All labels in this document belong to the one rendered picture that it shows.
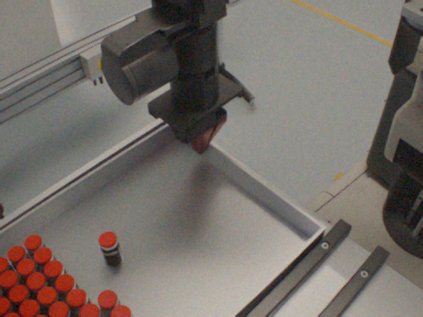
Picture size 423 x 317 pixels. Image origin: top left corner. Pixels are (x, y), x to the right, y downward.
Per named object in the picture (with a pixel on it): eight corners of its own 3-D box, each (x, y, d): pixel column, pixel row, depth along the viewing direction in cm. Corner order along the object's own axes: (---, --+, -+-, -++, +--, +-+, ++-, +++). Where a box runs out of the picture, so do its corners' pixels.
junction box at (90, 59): (92, 82, 145) (87, 59, 138) (83, 76, 147) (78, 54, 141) (121, 66, 151) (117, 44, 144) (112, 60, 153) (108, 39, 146)
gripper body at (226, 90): (147, 115, 55) (139, 67, 49) (207, 77, 59) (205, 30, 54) (182, 142, 51) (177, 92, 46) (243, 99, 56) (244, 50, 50)
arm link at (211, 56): (228, 13, 45) (192, -6, 48) (176, 40, 42) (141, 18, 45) (228, 66, 50) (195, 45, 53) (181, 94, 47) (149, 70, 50)
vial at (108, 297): (113, 330, 45) (105, 312, 42) (101, 316, 47) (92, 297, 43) (129, 317, 46) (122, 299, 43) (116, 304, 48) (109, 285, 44)
